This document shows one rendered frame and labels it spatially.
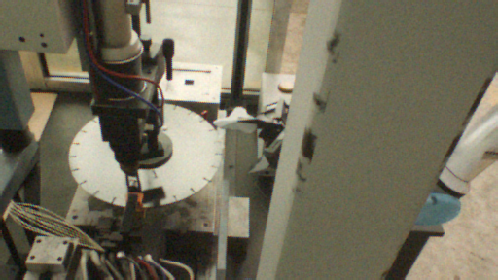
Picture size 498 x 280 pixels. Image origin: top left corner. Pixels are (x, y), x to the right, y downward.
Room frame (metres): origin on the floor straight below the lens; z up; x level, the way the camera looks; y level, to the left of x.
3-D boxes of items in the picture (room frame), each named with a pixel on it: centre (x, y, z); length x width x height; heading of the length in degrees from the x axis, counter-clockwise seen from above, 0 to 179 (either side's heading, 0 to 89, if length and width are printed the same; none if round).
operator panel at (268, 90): (1.03, -0.10, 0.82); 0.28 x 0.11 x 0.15; 4
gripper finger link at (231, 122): (0.74, 0.01, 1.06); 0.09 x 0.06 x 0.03; 85
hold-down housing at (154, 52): (0.66, 0.17, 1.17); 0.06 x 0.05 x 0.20; 175
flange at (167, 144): (0.73, 0.20, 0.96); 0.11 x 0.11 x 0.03
